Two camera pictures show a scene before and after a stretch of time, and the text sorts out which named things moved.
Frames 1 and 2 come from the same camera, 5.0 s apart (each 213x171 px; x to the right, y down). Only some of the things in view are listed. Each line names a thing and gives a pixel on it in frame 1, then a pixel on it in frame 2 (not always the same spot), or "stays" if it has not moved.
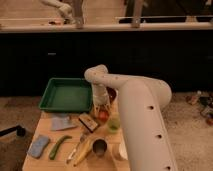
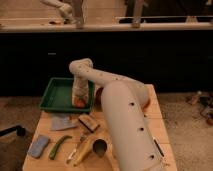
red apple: (103, 115) → (79, 103)
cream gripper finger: (109, 110) → (86, 99)
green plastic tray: (66, 94) stays
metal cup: (100, 146) stays
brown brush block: (88, 123) stays
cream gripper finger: (96, 111) → (73, 100)
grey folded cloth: (62, 121) stays
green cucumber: (54, 150) stays
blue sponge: (38, 145) stays
